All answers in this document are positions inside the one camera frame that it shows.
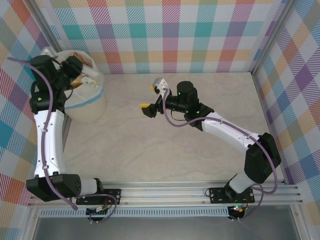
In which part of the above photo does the white bin with blue band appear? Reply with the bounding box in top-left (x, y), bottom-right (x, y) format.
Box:
top-left (41, 46), bottom-right (107, 125)

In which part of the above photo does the left controller board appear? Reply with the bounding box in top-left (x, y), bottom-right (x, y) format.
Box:
top-left (86, 204), bottom-right (111, 217)

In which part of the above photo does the controller board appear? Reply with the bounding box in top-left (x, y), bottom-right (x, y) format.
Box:
top-left (86, 204), bottom-right (111, 217)
top-left (228, 204), bottom-right (247, 215)

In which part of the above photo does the right controller board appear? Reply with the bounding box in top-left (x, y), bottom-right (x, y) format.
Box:
top-left (228, 204), bottom-right (247, 215)

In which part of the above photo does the aluminium frame post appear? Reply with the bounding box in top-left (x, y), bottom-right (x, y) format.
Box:
top-left (31, 0), bottom-right (63, 57)
top-left (252, 0), bottom-right (298, 76)

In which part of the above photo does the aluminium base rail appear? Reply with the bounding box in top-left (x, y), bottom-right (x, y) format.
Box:
top-left (27, 181), bottom-right (304, 207)

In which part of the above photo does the white slotted cable duct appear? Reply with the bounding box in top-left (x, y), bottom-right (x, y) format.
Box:
top-left (39, 208), bottom-right (230, 218)

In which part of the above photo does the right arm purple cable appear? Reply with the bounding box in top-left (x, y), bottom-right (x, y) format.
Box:
top-left (162, 94), bottom-right (279, 222)

